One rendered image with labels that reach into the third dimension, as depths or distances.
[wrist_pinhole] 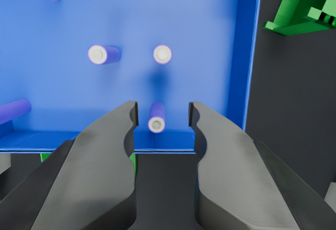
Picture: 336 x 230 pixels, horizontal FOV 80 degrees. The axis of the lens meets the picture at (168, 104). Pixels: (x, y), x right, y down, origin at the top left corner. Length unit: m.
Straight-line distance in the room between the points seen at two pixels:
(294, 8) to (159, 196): 0.78
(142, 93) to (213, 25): 0.12
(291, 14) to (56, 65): 0.68
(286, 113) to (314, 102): 0.10
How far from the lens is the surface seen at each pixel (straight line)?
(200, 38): 0.26
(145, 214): 0.89
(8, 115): 0.27
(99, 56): 0.20
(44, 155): 0.79
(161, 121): 0.20
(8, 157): 0.89
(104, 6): 0.27
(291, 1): 0.78
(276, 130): 0.81
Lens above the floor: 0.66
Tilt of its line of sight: 76 degrees down
